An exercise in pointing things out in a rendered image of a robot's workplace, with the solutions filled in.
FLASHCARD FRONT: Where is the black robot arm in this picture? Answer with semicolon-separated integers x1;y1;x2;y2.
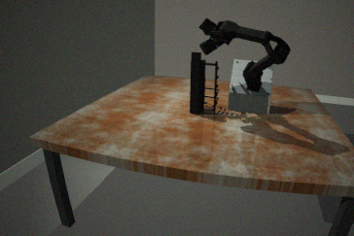
199;18;290;91

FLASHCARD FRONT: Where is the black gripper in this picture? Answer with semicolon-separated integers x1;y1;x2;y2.
199;35;223;55

